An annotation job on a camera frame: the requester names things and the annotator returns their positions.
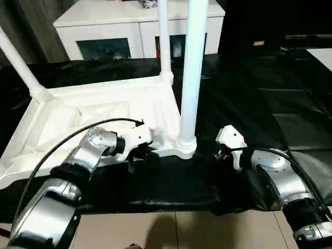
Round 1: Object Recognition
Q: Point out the white plastic table top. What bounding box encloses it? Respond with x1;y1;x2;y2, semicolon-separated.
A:
0;73;198;189

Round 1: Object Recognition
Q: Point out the white plastic table leg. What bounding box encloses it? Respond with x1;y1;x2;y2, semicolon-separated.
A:
0;25;49;99
157;0;175;79
176;0;211;154

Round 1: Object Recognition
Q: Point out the black work mat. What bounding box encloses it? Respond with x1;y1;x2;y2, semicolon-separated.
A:
0;48;332;224

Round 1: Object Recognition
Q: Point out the white cabinet with glass doors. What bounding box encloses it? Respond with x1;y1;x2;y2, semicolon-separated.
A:
52;0;226;62

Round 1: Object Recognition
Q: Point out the grey curtain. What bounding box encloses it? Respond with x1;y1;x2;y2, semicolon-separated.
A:
0;0;71;68

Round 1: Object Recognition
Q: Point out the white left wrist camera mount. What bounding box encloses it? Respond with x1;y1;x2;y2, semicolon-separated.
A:
117;123;154;161

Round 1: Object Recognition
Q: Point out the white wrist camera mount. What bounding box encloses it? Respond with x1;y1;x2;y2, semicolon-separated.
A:
215;124;247;171
117;123;154;161

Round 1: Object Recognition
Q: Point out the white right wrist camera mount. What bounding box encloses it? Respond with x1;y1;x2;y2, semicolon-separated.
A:
215;124;247;171

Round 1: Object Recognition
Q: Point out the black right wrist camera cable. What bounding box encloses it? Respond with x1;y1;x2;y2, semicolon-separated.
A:
234;146;330;209

